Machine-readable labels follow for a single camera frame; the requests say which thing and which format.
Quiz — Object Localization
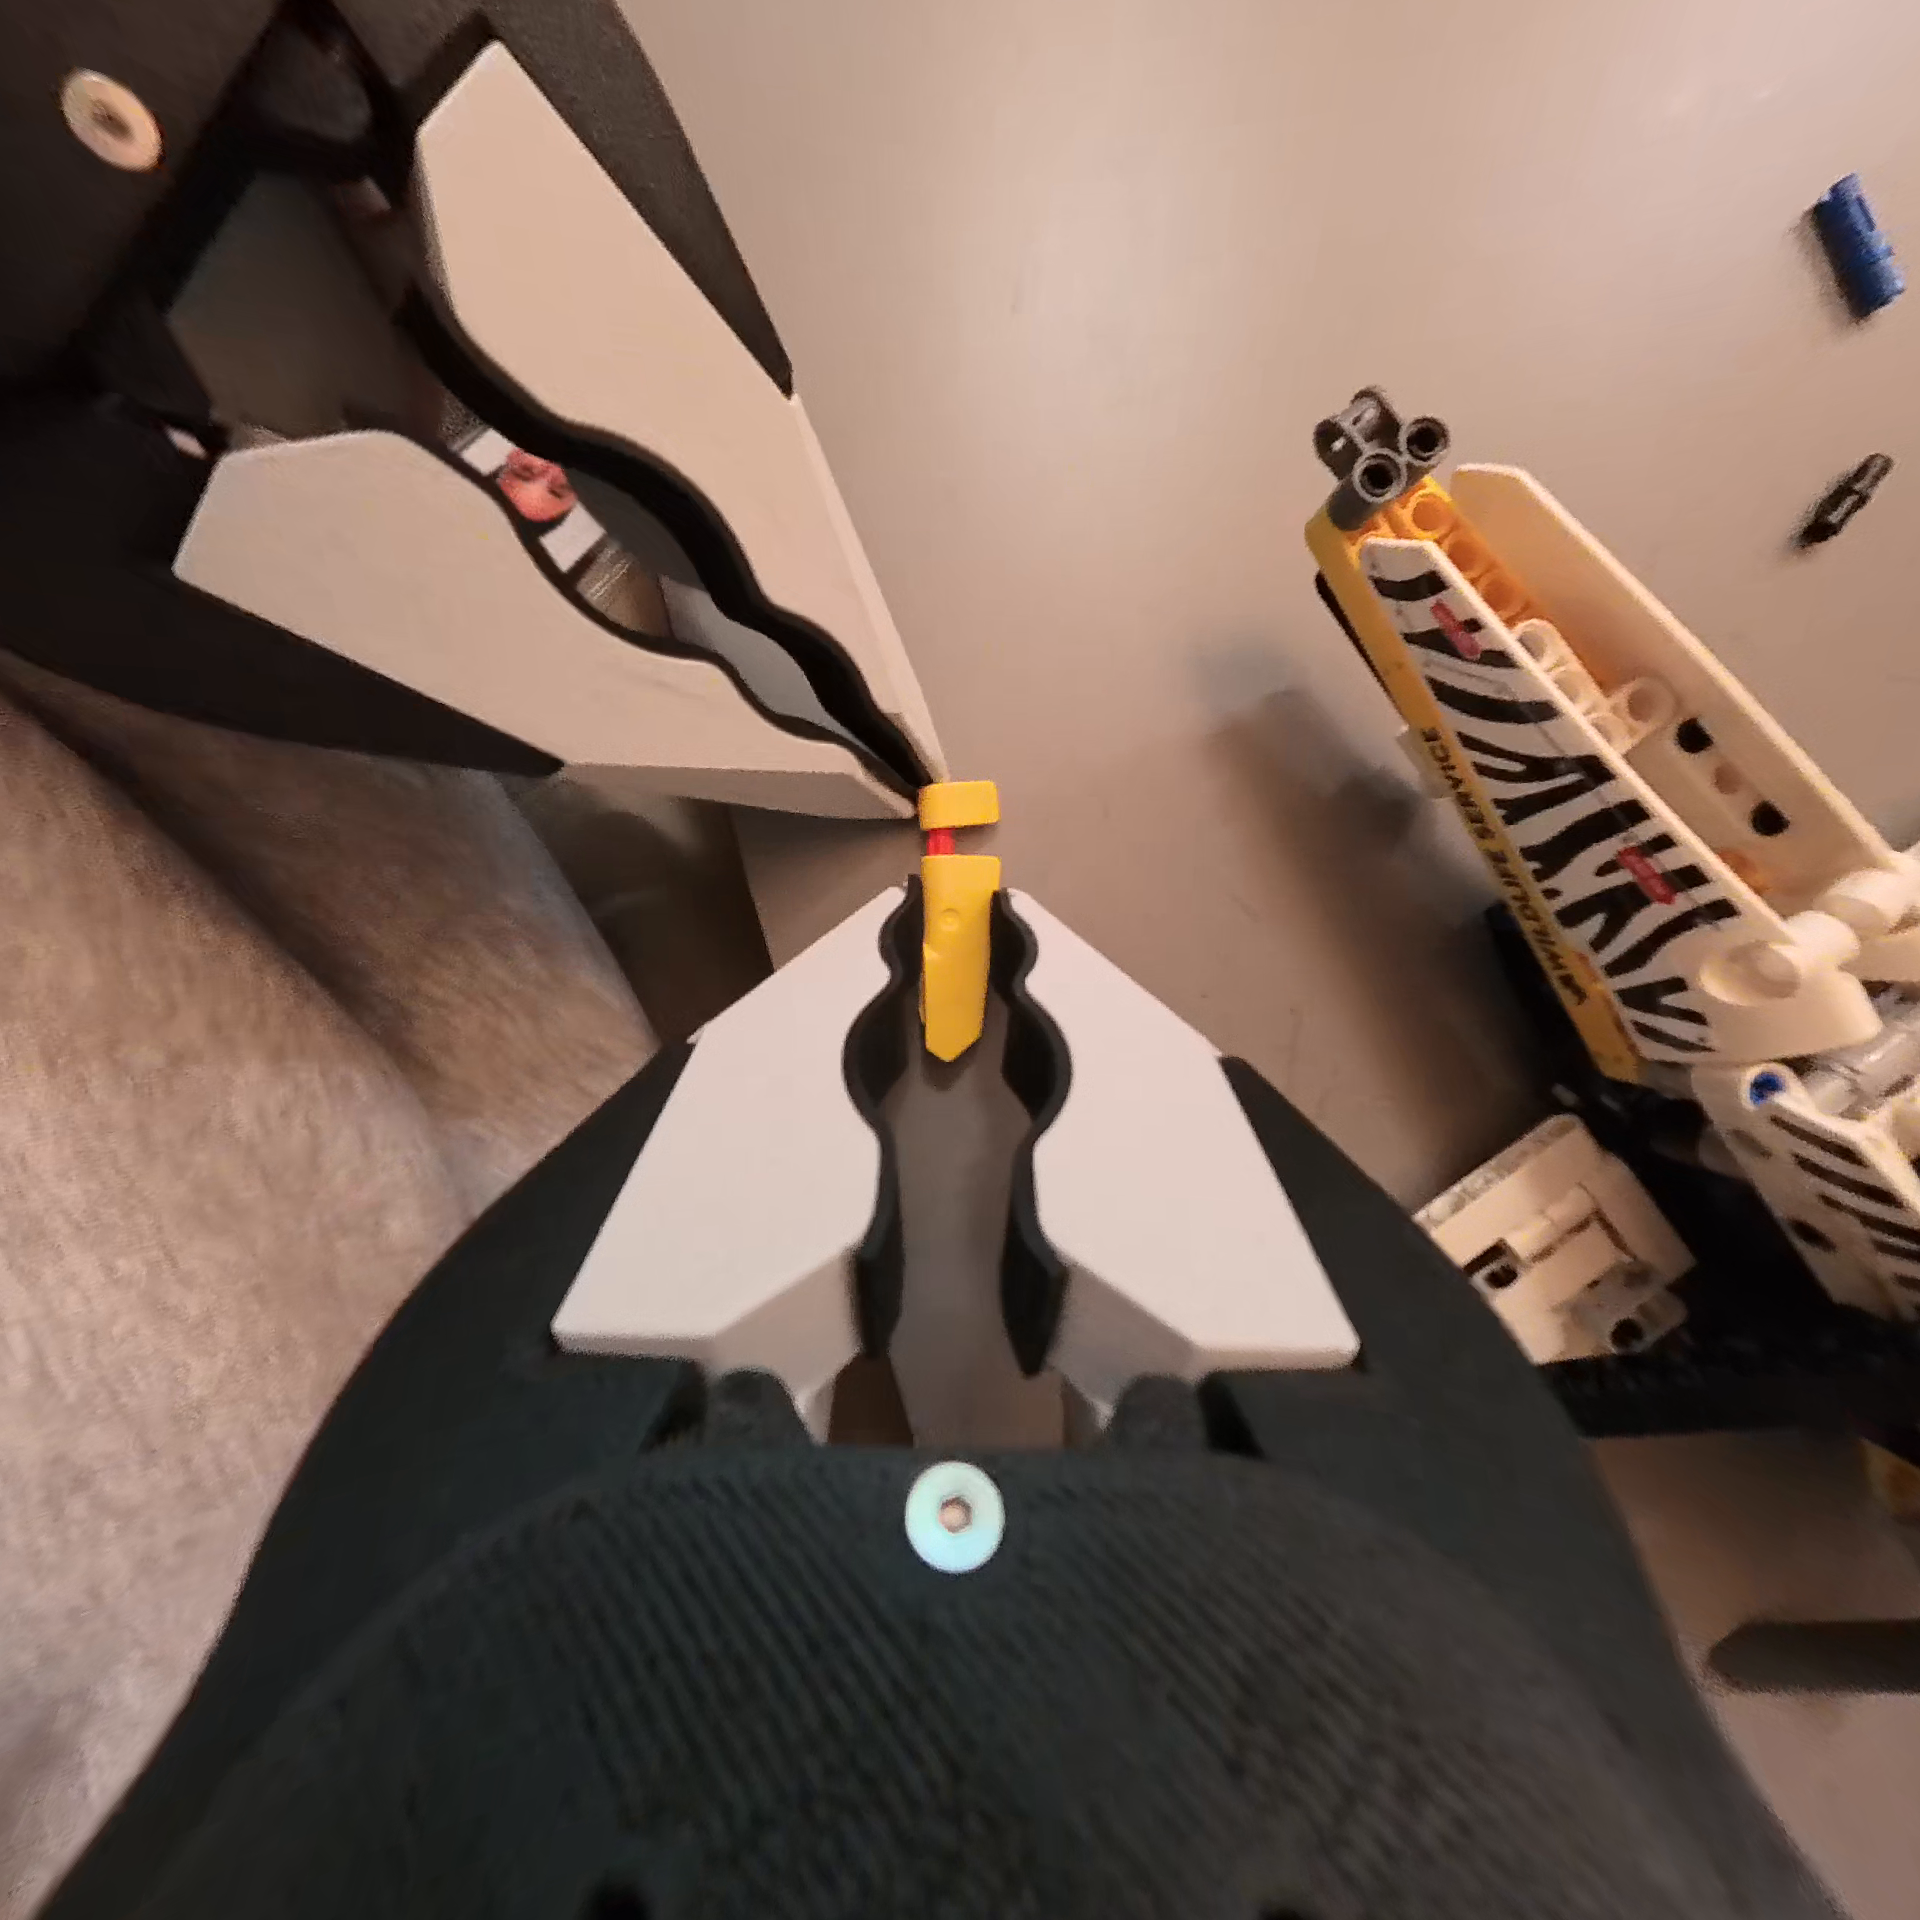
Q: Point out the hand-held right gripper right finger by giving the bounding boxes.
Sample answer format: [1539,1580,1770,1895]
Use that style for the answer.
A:
[991,882,1367,1444]

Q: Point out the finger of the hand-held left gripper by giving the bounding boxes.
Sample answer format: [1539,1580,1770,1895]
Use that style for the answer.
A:
[403,32,953,793]
[170,427,921,823]

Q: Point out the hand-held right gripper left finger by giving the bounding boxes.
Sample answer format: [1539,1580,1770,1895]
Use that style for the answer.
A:
[548,882,924,1442]

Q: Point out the long yellow lego piece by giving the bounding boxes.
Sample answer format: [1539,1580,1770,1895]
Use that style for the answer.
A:
[915,852,1004,1066]

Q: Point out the zebra striped lego helicopter model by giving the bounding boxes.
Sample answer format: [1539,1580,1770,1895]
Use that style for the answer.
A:
[1305,387,1920,1519]

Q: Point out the black lego pin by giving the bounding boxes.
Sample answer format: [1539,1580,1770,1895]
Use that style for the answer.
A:
[1792,451,1896,553]

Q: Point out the blue lego pin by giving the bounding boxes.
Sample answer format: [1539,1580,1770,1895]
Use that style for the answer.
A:
[1808,172,1906,321]

